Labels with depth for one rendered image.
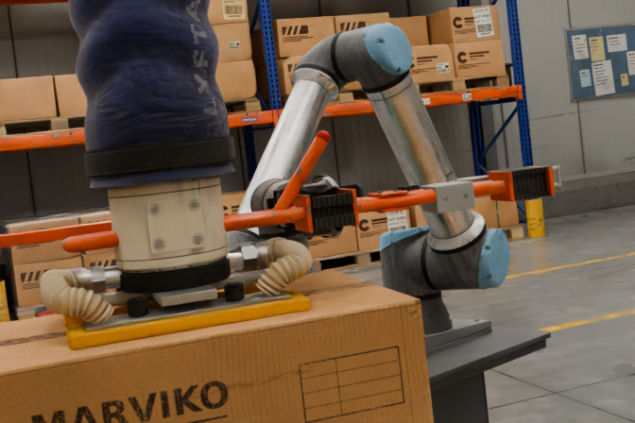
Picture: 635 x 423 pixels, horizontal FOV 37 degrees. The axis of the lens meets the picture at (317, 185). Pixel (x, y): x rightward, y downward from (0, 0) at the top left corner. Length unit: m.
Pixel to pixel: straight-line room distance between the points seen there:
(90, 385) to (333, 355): 0.33
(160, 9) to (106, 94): 0.14
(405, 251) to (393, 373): 1.09
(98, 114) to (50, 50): 8.57
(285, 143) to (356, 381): 0.80
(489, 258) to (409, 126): 0.40
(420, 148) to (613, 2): 10.60
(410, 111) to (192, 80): 0.87
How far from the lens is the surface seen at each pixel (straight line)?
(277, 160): 2.00
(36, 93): 8.60
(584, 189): 12.08
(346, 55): 2.12
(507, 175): 1.59
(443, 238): 2.33
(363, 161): 10.74
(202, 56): 1.40
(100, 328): 1.34
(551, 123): 11.99
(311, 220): 1.47
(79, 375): 1.27
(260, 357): 1.31
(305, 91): 2.11
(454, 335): 2.49
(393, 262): 2.45
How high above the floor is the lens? 1.33
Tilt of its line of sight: 3 degrees down
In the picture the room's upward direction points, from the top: 7 degrees counter-clockwise
